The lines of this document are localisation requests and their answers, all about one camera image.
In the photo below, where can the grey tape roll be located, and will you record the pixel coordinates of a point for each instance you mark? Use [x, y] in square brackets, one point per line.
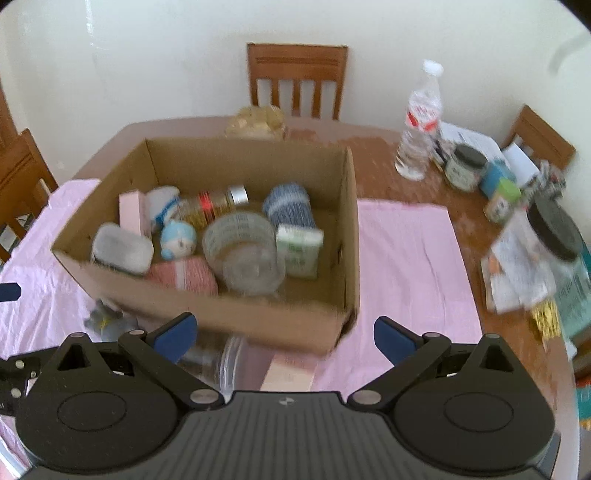
[235, 228]

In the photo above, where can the wooden chair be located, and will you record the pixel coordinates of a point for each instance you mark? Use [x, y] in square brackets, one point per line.
[540, 134]
[23, 180]
[298, 69]

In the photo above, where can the large jar with black lid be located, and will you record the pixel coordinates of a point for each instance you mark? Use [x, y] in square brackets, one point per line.
[561, 249]

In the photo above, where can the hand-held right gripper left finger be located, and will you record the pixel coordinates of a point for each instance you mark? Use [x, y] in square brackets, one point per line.
[178, 337]

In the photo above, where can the white plush toy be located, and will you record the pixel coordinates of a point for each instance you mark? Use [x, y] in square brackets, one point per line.
[161, 203]

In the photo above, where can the clear plastic jar with label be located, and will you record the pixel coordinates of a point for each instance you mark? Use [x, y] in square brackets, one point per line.
[217, 364]

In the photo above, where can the white rounded case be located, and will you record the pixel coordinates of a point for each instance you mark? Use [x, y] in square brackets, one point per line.
[121, 249]

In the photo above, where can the bag of tan biscuits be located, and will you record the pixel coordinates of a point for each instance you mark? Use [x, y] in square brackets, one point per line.
[254, 122]

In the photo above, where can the gold shiny item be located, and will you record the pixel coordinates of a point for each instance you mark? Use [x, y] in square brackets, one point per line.
[547, 319]

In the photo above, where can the clear glass container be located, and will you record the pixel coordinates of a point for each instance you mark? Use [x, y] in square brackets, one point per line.
[251, 272]

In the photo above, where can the pink tablecloth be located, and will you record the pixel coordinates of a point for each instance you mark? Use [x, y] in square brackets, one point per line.
[406, 277]

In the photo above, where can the blue and white doll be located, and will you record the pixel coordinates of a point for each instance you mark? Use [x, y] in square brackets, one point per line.
[178, 237]

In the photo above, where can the printed paper packet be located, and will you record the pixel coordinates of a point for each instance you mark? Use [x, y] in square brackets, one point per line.
[512, 267]

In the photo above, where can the blue and white knit roll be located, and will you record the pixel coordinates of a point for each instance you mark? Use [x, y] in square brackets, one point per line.
[288, 205]

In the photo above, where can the clear water bottle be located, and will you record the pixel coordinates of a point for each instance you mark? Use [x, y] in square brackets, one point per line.
[418, 124]

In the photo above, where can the pink box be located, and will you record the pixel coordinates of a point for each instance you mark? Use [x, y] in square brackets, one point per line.
[288, 374]
[134, 214]

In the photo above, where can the wooden chair back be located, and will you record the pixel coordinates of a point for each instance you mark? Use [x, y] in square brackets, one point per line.
[298, 69]

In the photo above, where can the cardboard box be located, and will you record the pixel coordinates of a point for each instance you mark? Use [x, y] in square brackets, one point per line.
[258, 318]

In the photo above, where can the grey plush toy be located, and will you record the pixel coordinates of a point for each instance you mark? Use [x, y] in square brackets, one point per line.
[108, 321]

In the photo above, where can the glass spice jar red label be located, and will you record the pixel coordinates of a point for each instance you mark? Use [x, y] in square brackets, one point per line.
[212, 205]

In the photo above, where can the small jar with black lid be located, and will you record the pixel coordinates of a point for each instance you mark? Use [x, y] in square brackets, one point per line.
[464, 168]

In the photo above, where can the black and white patterned item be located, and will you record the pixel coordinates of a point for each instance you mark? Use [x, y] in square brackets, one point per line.
[547, 181]

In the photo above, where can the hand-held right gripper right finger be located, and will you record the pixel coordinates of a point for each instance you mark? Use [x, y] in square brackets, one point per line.
[392, 344]

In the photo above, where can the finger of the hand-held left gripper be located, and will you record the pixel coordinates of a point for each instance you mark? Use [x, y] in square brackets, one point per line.
[14, 374]
[9, 292]

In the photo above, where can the green and white carton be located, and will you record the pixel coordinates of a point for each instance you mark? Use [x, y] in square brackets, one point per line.
[299, 251]

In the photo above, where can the blue and green box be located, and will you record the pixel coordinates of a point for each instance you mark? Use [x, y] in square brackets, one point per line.
[501, 189]

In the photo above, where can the red and white knit roll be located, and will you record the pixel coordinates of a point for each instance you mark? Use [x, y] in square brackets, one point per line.
[184, 277]

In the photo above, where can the white papers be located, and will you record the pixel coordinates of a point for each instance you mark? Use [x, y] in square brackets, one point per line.
[480, 141]

